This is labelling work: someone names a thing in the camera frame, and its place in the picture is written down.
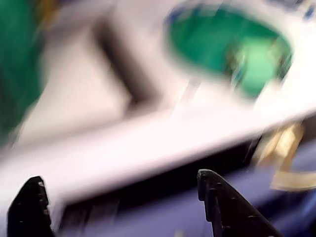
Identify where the green bowl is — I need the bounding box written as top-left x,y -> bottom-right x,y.
164,4 -> 295,100

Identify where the grey toy sink basin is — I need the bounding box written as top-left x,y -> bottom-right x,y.
14,14 -> 175,148

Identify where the black control panel strip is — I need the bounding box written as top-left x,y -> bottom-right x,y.
59,137 -> 264,223

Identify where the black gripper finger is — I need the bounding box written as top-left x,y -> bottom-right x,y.
7,175 -> 56,237
197,169 -> 284,237

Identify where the blue toy kitchen unit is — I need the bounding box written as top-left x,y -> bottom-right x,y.
0,0 -> 316,237

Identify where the gold oven door handle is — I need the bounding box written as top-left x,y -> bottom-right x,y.
270,170 -> 316,193

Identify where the green plastic container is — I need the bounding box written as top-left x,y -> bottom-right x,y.
0,0 -> 51,148

